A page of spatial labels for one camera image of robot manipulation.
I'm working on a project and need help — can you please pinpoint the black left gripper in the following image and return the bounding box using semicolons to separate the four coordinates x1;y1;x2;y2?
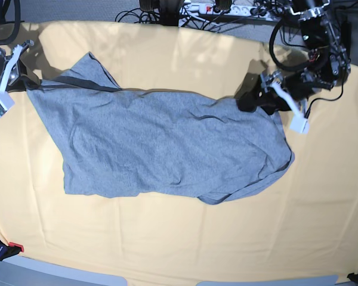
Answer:
237;71;319;115

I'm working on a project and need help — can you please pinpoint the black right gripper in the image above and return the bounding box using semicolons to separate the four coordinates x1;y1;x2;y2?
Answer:
7;60;36;86

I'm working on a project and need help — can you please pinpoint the grey t-shirt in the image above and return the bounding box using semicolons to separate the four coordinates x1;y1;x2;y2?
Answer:
27;53;295;205

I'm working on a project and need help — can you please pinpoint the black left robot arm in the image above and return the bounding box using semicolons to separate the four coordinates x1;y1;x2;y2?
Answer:
236;1;351;117

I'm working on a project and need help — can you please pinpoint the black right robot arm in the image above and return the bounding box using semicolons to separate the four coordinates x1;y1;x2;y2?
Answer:
0;1;41;92

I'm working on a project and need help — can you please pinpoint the white power strip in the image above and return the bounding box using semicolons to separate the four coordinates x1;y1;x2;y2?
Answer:
180;2;282;20

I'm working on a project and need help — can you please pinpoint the yellow table cloth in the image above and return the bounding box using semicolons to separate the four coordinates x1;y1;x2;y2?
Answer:
0;21;358;285

